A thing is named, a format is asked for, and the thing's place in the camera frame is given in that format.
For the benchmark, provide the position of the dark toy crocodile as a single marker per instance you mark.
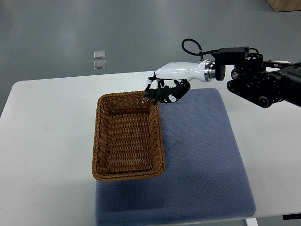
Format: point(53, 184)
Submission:
point(163, 95)

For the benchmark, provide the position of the upper clear floor plate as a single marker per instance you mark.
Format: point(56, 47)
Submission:
point(99, 54)

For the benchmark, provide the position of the clear floor plate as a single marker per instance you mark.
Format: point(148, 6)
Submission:
point(100, 64)
point(99, 54)

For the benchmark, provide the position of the blue textured mat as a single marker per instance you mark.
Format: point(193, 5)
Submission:
point(204, 177)

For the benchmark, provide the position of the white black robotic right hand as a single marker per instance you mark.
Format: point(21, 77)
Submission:
point(179, 74)

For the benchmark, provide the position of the black table control panel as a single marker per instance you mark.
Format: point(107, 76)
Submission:
point(292, 216)

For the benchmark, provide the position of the lower clear floor plate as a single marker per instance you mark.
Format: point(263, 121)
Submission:
point(100, 64)

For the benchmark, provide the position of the brown wicker basket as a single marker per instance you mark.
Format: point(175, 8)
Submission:
point(128, 142)

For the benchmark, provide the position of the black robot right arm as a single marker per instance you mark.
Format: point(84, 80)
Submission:
point(255, 80)

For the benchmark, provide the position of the wooden box corner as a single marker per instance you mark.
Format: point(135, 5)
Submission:
point(285, 5)

